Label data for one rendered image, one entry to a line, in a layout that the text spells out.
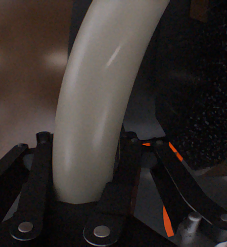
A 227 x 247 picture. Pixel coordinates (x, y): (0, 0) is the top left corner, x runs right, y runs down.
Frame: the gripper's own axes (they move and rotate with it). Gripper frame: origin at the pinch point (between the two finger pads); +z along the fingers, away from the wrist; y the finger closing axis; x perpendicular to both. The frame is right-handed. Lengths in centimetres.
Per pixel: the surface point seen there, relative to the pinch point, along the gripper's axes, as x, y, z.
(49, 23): 32, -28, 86
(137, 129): -26, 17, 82
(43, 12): 38, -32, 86
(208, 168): -15.8, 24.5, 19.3
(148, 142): -33, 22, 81
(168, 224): -95, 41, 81
